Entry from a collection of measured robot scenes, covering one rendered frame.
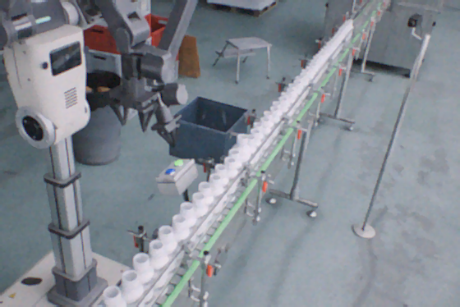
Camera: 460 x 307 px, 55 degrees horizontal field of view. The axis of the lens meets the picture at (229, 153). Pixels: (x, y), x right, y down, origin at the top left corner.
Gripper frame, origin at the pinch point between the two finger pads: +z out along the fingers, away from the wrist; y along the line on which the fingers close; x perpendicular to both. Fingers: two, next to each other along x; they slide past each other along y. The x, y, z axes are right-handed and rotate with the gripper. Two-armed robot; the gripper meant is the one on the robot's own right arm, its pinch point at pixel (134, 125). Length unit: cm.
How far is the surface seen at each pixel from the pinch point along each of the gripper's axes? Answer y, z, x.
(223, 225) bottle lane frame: 20.5, 40.0, 19.6
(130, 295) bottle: 16.8, 27.5, -27.7
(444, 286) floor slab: 120, 138, 144
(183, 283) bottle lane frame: 20.6, 40.5, -8.1
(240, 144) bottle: 15, 22, 43
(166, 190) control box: -1.0, 33.2, 19.0
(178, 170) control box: 0.5, 27.7, 24.3
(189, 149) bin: -26, 59, 85
